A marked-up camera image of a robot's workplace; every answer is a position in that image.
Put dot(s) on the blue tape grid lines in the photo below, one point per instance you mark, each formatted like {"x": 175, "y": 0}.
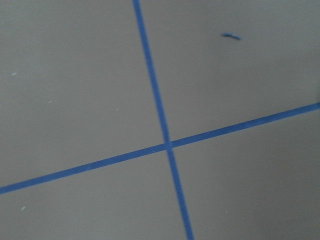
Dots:
{"x": 159, "y": 119}

